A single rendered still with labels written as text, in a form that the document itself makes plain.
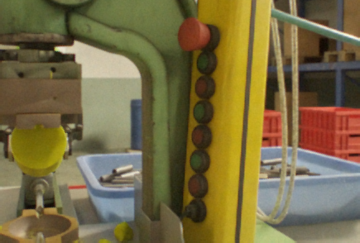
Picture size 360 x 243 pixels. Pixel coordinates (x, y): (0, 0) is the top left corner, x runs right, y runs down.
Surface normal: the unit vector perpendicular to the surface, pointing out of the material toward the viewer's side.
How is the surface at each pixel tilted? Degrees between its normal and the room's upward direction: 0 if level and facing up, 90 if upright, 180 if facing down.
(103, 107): 90
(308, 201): 100
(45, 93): 90
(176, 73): 90
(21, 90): 90
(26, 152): 74
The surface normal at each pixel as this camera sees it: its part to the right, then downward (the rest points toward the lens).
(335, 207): 0.29, 0.22
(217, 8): -0.77, -0.06
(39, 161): 0.27, -0.23
